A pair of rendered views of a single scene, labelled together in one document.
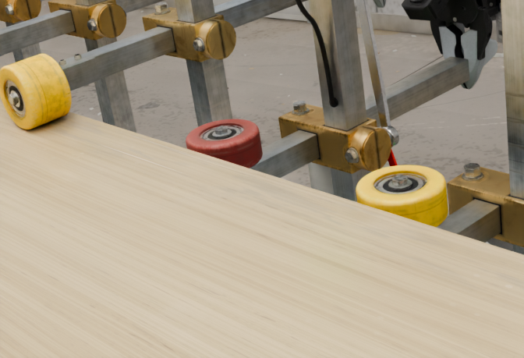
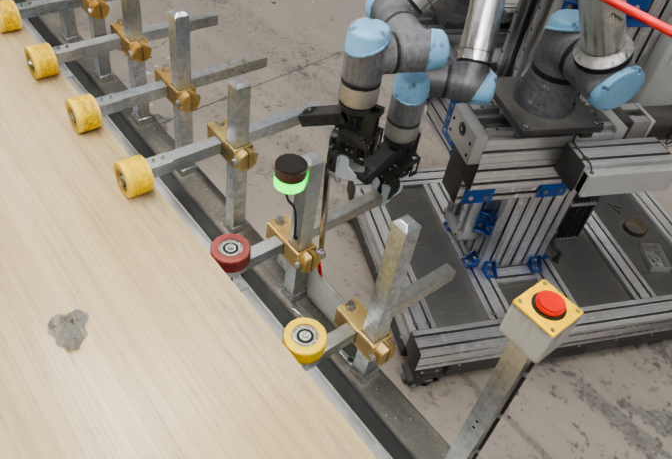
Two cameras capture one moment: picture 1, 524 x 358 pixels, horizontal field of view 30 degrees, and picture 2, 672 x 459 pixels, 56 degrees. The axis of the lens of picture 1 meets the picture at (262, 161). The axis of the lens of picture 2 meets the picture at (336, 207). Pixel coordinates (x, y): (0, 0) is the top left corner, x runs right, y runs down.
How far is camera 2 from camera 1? 0.60 m
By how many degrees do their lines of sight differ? 21
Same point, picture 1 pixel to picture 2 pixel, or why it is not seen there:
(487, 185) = (355, 317)
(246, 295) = (212, 403)
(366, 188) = (288, 334)
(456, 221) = (332, 338)
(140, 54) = (200, 156)
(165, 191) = (191, 294)
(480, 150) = not seen: hidden behind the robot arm
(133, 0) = (208, 79)
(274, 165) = (255, 260)
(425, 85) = (353, 212)
